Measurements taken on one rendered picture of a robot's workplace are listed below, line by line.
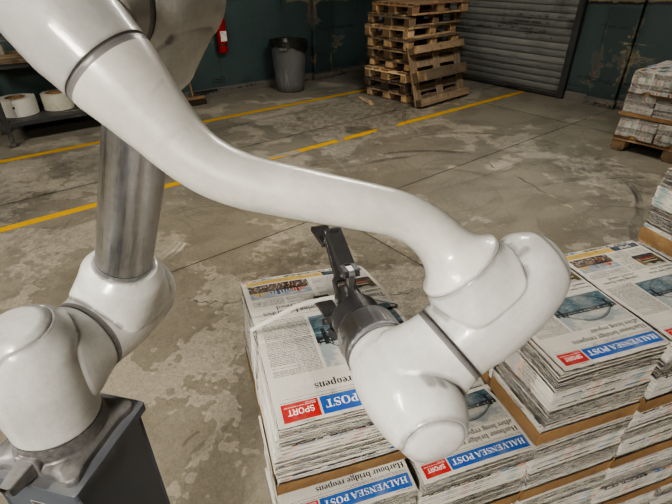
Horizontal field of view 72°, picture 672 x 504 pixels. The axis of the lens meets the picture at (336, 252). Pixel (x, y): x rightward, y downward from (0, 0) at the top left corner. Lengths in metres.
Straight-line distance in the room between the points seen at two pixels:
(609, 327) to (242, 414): 1.61
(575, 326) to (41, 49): 1.08
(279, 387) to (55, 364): 0.36
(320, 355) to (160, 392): 1.73
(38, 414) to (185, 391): 1.58
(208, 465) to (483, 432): 1.29
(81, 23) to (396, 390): 0.47
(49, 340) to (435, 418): 0.62
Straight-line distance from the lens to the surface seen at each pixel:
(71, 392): 0.92
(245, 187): 0.49
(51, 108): 6.67
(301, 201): 0.49
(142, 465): 1.16
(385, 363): 0.54
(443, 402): 0.51
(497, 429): 1.22
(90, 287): 0.94
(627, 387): 1.27
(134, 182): 0.78
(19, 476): 1.01
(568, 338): 1.14
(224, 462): 2.16
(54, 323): 0.89
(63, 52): 0.52
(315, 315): 0.89
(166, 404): 2.42
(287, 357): 0.81
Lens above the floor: 1.76
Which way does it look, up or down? 32 degrees down
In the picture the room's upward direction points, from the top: straight up
